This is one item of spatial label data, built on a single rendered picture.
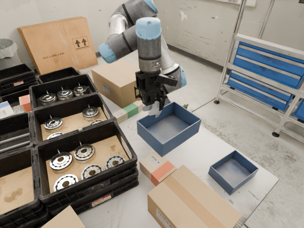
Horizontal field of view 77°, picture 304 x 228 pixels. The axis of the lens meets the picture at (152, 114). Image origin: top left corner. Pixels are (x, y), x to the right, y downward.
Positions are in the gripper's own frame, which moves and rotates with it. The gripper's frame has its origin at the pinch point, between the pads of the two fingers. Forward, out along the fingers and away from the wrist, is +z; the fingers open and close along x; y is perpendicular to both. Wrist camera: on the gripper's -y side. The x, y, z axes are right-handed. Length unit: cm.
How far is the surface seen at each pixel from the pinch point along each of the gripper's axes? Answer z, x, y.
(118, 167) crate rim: 18.8, -1.0, 20.1
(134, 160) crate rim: 19.0, 0.1, 13.2
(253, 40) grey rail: 14, -50, -169
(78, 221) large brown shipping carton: 22.5, 7.5, 41.7
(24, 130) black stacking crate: 25, -64, 49
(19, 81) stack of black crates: 45, -194, 41
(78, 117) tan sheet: 25, -56, 19
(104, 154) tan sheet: 27.5, -19.3, 19.7
